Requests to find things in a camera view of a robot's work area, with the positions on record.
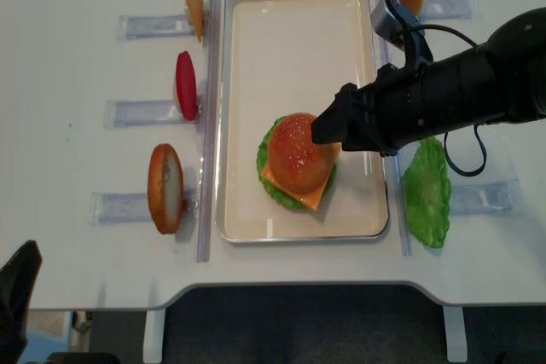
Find red tomato slice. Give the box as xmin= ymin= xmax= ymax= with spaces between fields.
xmin=175 ymin=51 xmax=198 ymax=121

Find sesame top bun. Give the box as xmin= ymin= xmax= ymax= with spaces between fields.
xmin=267 ymin=113 xmax=336 ymax=194

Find left long clear rail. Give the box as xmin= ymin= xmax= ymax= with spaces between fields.
xmin=196 ymin=0 xmax=222 ymax=263

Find clear holder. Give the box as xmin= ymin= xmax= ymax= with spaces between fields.
xmin=450 ymin=180 xmax=523 ymax=216
xmin=116 ymin=14 xmax=195 ymax=40
xmin=420 ymin=0 xmax=481 ymax=21
xmin=102 ymin=100 xmax=187 ymax=129
xmin=89 ymin=189 xmax=200 ymax=226

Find clear holder far right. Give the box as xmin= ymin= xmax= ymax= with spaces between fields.
xmin=420 ymin=0 xmax=481 ymax=21

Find clear holder far left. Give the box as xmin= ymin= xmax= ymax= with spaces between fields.
xmin=116 ymin=14 xmax=195 ymax=40

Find right long clear rail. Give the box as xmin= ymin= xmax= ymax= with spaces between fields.
xmin=373 ymin=0 xmax=412 ymax=257

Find black chair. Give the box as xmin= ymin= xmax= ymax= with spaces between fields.
xmin=163 ymin=286 xmax=446 ymax=363

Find left bun half upright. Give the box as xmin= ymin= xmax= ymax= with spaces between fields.
xmin=148 ymin=143 xmax=183 ymax=234

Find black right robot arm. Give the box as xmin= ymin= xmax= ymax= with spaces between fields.
xmin=311 ymin=9 xmax=545 ymax=156

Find white rectangular tray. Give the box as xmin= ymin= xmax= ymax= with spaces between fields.
xmin=215 ymin=0 xmax=389 ymax=243

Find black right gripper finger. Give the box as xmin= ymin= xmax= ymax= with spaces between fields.
xmin=311 ymin=97 xmax=354 ymax=151

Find cheese slice on burger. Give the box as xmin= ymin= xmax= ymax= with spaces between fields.
xmin=256 ymin=139 xmax=337 ymax=211

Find lettuce leaf on burger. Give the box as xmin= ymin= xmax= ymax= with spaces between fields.
xmin=256 ymin=113 xmax=340 ymax=211

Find long clear rail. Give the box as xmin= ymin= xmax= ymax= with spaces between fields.
xmin=196 ymin=0 xmax=222 ymax=263
xmin=373 ymin=0 xmax=412 ymax=257

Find clear holder near left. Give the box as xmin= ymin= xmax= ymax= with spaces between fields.
xmin=89 ymin=189 xmax=200 ymax=226

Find green lettuce leaf right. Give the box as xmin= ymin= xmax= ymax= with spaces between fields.
xmin=403 ymin=137 xmax=451 ymax=249

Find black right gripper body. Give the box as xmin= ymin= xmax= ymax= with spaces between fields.
xmin=334 ymin=50 xmax=478 ymax=156

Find clear holder near right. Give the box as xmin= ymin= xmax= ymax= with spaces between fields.
xmin=450 ymin=180 xmax=523 ymax=216

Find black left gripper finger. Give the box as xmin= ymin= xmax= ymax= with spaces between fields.
xmin=1 ymin=240 xmax=43 ymax=363

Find black camera cable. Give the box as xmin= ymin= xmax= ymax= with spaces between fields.
xmin=400 ymin=25 xmax=488 ymax=177

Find clear holder middle left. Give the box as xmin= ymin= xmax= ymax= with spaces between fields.
xmin=102 ymin=100 xmax=187 ymax=129

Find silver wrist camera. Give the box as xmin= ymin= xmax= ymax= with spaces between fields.
xmin=371 ymin=0 xmax=419 ymax=51

